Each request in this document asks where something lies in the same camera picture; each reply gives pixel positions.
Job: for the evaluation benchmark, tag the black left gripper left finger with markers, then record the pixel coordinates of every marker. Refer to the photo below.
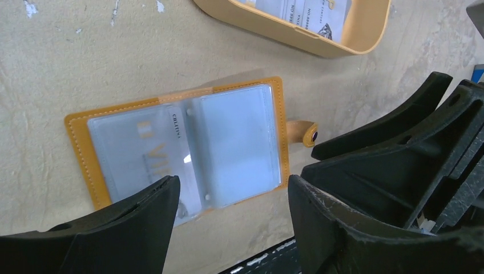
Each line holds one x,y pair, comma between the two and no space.
129,236

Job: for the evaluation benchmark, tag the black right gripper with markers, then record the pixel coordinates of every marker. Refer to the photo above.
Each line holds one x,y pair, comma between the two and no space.
423,158

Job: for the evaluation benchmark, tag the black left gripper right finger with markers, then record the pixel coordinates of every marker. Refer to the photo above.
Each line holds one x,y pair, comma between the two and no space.
331,237

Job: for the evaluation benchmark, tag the white patterned credit card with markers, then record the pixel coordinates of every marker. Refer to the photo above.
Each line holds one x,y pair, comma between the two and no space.
137,148

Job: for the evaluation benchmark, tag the yellow leather card holder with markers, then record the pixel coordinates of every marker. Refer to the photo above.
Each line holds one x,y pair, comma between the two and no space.
227,144

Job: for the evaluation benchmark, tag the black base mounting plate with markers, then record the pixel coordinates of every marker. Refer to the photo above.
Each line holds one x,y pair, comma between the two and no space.
280,258

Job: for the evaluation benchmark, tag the small blue box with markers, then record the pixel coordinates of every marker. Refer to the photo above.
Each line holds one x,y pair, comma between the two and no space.
477,75

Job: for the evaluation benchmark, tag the tan oval tray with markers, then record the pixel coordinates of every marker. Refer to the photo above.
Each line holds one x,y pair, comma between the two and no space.
361,32

